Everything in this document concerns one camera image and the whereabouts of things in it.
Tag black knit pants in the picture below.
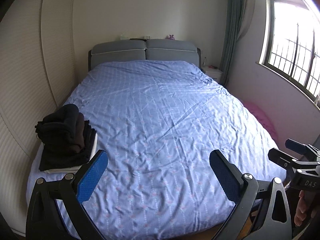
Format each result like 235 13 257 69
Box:
35 104 79 146

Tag person's right hand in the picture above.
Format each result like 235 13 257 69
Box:
294 190 309 226

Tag white folded cloth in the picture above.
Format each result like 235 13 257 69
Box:
44 134 98 175

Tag black folded garment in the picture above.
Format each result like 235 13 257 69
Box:
39 120 97 171

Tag dark brown folded garment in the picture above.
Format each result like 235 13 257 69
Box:
73 113 85 153

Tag pink cloth by bed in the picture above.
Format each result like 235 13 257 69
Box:
241 100 278 143

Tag blue striped floral bedsheet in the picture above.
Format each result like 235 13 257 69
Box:
26 60 286 239

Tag white bedside table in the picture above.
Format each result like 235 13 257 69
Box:
202 66 222 83

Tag window with metal grille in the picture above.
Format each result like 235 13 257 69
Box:
259 0 319 106

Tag grey padded headboard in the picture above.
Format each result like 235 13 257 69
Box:
88 39 201 71

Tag white sliding wardrobe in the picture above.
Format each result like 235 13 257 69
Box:
1 0 77 234

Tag green curtain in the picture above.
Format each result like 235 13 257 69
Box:
219 0 255 86

